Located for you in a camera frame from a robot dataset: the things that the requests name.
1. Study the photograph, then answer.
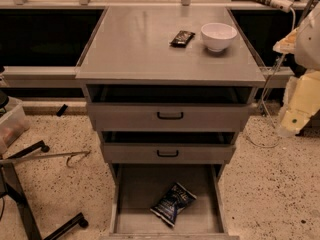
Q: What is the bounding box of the blue chip bag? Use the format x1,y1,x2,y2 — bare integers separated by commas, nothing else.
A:
150,182,197,227

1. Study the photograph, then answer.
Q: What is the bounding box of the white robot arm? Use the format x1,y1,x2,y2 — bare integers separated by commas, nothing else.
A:
273,4,320,137

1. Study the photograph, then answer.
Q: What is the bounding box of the grey drawer cabinet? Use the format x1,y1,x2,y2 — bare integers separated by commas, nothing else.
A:
75,5,267,240

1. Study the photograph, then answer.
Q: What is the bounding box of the top grey drawer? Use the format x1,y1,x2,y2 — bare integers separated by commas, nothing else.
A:
86,84,254,133

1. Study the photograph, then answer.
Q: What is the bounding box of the middle grey drawer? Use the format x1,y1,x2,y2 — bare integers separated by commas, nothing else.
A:
101,131,236,164

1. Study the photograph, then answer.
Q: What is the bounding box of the bottom grey open drawer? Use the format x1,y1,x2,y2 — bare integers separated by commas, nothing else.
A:
99,164,240,240

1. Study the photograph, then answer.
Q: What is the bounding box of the dark snack bar packet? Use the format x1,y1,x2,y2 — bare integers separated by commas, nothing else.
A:
170,30,195,48

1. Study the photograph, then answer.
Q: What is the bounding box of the white ceramic bowl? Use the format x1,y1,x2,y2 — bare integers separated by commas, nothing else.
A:
201,23,238,52

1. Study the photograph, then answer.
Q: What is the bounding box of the small black floor object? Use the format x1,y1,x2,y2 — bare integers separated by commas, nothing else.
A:
56,104,68,117

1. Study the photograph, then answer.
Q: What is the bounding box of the metal hook rod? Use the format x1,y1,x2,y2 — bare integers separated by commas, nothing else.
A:
0,151,91,166

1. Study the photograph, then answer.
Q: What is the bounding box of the clear plastic storage bin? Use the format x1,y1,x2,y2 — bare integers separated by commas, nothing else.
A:
0,97,30,154

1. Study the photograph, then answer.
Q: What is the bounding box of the black rolling stand base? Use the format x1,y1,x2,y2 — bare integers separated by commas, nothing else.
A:
0,140,89,240

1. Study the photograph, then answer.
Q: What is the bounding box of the white power cable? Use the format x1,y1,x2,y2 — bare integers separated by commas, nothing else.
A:
245,7,297,149

